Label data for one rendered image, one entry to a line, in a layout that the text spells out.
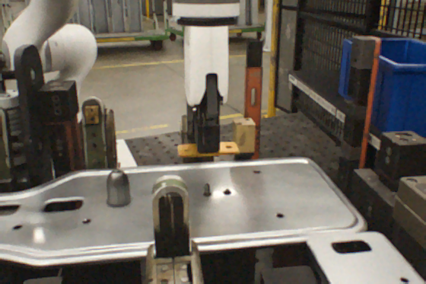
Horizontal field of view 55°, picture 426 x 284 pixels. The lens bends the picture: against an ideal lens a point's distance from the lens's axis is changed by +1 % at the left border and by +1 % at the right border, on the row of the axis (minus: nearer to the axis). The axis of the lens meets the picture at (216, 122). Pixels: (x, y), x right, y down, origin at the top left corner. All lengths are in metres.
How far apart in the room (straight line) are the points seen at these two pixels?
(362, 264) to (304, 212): 0.11
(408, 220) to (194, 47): 0.34
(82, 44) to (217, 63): 0.71
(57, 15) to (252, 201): 0.65
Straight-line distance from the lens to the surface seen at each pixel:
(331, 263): 0.50
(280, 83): 3.74
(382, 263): 0.51
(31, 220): 0.60
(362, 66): 0.76
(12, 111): 0.80
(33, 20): 1.06
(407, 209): 0.57
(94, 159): 0.72
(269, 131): 1.68
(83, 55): 1.16
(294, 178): 0.66
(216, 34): 0.49
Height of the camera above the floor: 1.30
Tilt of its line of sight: 20 degrees down
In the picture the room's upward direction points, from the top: straight up
